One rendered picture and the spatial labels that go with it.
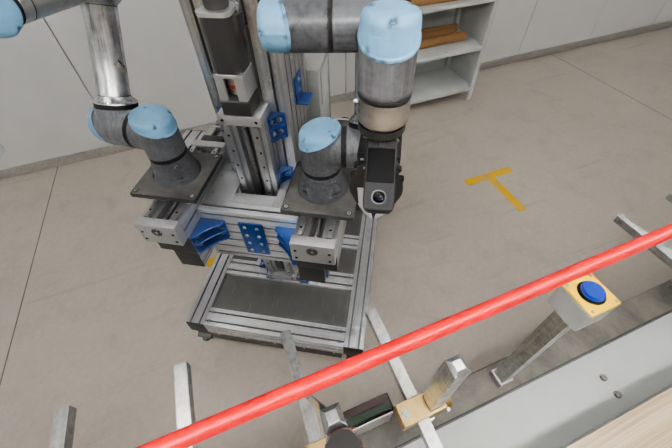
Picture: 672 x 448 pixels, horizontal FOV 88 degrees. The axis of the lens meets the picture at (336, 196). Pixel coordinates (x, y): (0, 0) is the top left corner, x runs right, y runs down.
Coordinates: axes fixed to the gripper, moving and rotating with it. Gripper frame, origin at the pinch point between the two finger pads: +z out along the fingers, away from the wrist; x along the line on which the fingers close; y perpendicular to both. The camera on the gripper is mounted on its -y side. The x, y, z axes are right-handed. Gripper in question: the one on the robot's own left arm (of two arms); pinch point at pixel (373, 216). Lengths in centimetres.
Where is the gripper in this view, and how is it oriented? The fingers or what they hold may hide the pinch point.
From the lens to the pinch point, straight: 65.0
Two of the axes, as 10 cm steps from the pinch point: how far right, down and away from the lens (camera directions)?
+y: 1.6, -7.2, 6.7
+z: 0.2, 6.8, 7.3
